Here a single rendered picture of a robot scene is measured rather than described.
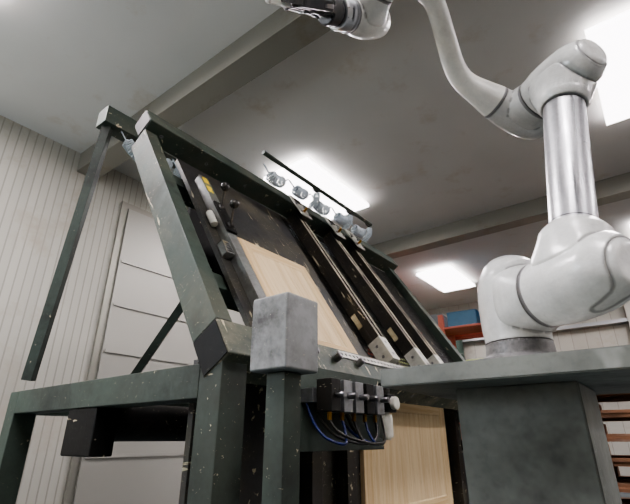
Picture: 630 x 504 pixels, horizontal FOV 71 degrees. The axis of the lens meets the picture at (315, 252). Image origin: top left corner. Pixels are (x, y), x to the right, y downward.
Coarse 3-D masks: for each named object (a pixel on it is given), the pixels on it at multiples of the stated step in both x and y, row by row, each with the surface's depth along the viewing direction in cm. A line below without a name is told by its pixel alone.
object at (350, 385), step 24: (312, 384) 133; (336, 384) 126; (360, 384) 136; (312, 408) 131; (336, 408) 123; (360, 408) 133; (384, 408) 153; (312, 432) 128; (336, 432) 137; (360, 432) 147; (384, 432) 146
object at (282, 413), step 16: (272, 384) 103; (288, 384) 102; (272, 400) 101; (288, 400) 100; (272, 416) 100; (288, 416) 99; (272, 432) 98; (288, 432) 98; (272, 448) 97; (288, 448) 97; (272, 464) 96; (288, 464) 96; (272, 480) 94; (288, 480) 94; (272, 496) 93; (288, 496) 93
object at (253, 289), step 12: (204, 192) 190; (216, 216) 178; (216, 228) 176; (228, 240) 168; (240, 252) 165; (240, 264) 159; (240, 276) 157; (252, 276) 157; (252, 288) 151; (252, 300) 149
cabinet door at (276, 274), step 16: (240, 240) 179; (256, 256) 180; (272, 256) 192; (256, 272) 167; (272, 272) 179; (288, 272) 192; (304, 272) 205; (272, 288) 167; (288, 288) 178; (304, 288) 191; (320, 304) 190; (320, 320) 177; (336, 320) 189; (320, 336) 166; (336, 336) 176; (352, 352) 175
